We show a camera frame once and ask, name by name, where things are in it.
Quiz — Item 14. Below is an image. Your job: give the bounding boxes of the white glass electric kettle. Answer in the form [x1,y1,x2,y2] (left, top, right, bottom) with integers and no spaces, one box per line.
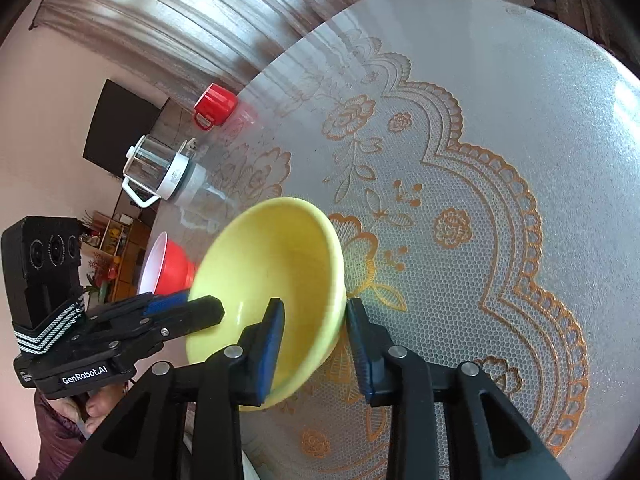
[122,136,207,208]

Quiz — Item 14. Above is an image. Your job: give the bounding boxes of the lace pattern table cover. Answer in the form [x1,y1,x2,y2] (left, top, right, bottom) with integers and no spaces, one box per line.
[150,0,640,480]

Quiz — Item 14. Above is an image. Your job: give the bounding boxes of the orange wooden cabinet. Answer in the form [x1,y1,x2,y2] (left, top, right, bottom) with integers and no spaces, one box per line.
[80,211,151,307]

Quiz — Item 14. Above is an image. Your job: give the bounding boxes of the yellow plastic bowl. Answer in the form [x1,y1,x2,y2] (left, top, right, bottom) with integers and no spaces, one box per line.
[186,197,347,408]

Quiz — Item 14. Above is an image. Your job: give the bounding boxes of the person's left hand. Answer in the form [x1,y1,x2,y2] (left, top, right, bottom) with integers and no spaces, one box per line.
[48,382,128,437]

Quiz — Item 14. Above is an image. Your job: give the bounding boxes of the red plastic bowl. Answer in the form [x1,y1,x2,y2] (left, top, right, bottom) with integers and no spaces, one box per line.
[138,232,196,296]

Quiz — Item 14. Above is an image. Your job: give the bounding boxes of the red mug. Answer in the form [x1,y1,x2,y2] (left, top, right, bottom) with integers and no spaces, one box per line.
[193,84,238,131]

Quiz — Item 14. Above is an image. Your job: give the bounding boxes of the black wall television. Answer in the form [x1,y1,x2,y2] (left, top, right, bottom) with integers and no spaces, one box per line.
[82,79,160,179]

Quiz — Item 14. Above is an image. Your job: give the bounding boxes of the beige window curtain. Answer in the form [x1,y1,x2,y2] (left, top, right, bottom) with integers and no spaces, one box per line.
[34,0,534,106]

